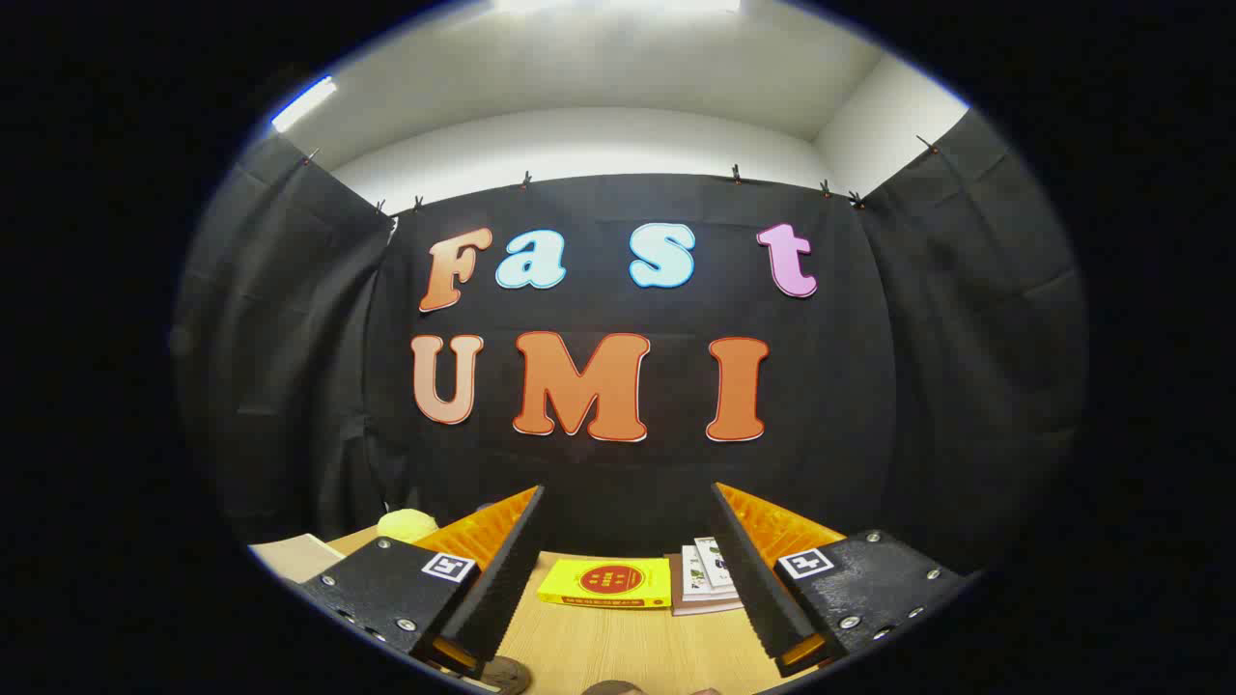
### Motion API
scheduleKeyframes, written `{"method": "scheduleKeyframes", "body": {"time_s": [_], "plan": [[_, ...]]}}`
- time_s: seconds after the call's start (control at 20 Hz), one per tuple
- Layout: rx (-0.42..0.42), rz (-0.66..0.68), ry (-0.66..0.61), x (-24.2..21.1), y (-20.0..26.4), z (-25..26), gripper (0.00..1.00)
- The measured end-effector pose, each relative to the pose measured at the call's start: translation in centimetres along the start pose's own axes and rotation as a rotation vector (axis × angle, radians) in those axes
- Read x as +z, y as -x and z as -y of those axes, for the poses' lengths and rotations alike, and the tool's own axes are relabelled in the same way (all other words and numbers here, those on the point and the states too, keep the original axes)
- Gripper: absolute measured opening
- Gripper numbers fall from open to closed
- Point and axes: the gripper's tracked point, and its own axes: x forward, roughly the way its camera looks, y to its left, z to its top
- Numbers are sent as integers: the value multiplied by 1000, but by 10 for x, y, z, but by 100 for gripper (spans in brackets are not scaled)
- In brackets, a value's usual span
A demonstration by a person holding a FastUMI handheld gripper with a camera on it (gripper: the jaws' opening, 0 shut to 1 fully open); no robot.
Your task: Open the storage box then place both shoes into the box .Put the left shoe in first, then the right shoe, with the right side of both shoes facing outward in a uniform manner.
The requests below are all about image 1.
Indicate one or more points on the yellow book red circle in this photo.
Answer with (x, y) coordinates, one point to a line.
(605, 582)

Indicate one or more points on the row of cloth clips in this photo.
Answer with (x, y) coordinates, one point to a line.
(736, 174)

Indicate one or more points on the ceiling light strip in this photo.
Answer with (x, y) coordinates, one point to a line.
(304, 103)

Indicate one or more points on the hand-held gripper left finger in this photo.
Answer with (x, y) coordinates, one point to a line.
(497, 579)

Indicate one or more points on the yellow round plush cushion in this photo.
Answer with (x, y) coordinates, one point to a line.
(407, 524)

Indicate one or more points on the cream fabric storage box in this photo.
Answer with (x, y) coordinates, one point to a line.
(294, 558)

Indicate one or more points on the brown fuzzy shoe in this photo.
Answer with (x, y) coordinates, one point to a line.
(504, 674)
(613, 687)

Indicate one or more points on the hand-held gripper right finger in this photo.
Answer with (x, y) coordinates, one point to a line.
(758, 579)

